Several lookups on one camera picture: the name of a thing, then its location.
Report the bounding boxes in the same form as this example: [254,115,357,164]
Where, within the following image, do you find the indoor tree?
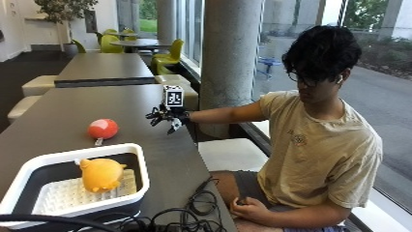
[31,0,99,53]

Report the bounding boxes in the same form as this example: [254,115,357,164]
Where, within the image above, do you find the dark shorts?
[233,169,350,232]

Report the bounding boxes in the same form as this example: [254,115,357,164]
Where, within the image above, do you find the dark green chair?
[69,39,87,54]

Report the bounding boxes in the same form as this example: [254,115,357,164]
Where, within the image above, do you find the long dark table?
[54,52,155,89]

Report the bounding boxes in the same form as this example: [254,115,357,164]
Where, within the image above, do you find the round grey table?
[103,31,138,39]
[109,38,171,53]

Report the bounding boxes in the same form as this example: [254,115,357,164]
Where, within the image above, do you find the the person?
[143,24,383,232]

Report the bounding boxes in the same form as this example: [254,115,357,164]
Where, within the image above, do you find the white grid insert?
[30,168,138,217]

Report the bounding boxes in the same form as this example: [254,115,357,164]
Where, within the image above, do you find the grey plant pot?
[61,43,79,59]

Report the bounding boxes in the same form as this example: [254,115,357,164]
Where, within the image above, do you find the white marker cube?
[162,84,185,108]

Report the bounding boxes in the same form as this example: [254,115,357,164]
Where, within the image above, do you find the beige t-shirt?
[255,90,383,210]

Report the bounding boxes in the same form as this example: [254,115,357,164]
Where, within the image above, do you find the yellow soft toy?
[77,158,129,194]

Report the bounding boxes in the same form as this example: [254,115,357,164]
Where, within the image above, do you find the thick black cable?
[0,213,123,232]

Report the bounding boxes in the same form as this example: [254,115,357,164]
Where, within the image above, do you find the wide concrete column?
[197,0,263,140]

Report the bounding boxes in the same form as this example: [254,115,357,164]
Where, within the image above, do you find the blue outdoor table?
[255,56,282,81]

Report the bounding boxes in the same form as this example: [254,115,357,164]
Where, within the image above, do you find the narrow concrete column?
[154,0,177,45]

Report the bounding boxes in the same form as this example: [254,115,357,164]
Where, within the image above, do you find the black glasses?
[285,70,319,88]

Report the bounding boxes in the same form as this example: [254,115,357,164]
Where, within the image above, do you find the tangle of thin black cables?
[114,175,229,232]

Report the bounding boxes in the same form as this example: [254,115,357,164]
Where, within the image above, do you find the red round soft toy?
[86,118,119,140]

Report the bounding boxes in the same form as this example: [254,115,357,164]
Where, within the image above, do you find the white plastic basket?
[0,142,151,230]

